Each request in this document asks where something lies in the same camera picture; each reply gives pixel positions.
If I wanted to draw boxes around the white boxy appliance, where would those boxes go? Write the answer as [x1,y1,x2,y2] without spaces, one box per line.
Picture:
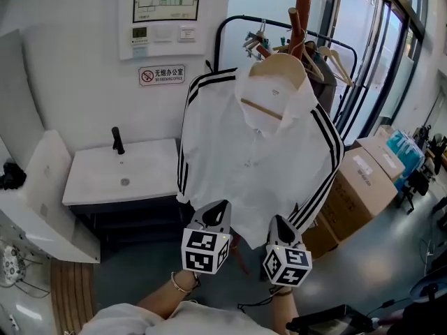
[0,129,101,265]

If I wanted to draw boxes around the black faucet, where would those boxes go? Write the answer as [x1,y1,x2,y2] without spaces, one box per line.
[111,126,126,156]

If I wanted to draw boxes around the white sink basin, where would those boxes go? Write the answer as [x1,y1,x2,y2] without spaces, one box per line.
[61,137,181,207]

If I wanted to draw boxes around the wooden slat mat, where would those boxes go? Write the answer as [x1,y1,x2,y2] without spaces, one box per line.
[50,258,97,335]

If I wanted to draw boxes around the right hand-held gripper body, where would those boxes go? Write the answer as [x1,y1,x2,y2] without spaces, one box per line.
[262,214,312,288]

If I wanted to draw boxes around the floor plan poster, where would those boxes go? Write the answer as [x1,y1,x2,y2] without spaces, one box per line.
[131,0,203,24]

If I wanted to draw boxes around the white wall board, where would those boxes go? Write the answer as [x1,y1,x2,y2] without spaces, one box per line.
[117,0,207,61]

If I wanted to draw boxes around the wall thermostat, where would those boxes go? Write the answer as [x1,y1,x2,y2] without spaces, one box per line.
[131,26,149,45]

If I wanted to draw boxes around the black flat device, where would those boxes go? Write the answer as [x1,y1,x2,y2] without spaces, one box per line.
[286,304,373,334]

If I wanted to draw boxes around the grey jacket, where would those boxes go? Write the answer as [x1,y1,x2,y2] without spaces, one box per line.
[302,40,338,118]

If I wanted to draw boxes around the plastic wrapped white panel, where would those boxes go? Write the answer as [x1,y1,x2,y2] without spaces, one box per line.
[0,29,46,142]

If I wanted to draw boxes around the red white wall sign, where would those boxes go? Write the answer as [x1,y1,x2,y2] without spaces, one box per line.
[138,64,186,87]

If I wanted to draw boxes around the white shirt with black stripes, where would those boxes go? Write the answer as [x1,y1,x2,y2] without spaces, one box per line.
[176,67,346,251]

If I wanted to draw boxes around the stack of cardboard boxes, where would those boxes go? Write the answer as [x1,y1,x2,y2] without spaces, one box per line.
[302,126,406,260]

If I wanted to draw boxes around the wooden clothes hanger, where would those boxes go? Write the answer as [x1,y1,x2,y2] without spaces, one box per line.
[240,29,308,121]

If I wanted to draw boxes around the dark vanity cabinet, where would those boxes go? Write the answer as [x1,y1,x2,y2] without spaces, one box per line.
[68,195,186,254]

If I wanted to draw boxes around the thin wrist bracelet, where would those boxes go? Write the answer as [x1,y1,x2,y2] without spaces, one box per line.
[170,271,196,295]

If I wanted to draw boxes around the blue wrapped packages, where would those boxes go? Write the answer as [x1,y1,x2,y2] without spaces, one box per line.
[386,129,426,191]

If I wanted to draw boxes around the black framed glass door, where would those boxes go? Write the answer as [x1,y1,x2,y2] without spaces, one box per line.
[328,0,430,146]

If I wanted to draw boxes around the white patterned round object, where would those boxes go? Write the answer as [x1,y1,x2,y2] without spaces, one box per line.
[0,246,28,288]

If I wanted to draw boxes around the row of empty wooden hangers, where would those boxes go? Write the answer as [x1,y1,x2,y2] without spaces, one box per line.
[244,19,354,87]

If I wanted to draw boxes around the person's right forearm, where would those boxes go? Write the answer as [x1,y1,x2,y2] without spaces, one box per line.
[270,286,300,327]

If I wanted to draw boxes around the black office chair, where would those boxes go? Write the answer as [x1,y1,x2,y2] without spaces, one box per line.
[396,169,430,216]

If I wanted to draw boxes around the person's left forearm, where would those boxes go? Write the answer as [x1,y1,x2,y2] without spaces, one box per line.
[135,270,200,319]

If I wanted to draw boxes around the black metal garment rack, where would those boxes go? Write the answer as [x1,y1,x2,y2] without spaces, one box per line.
[212,15,358,142]

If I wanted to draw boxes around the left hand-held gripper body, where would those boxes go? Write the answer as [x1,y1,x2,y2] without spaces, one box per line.
[180,200,233,275]

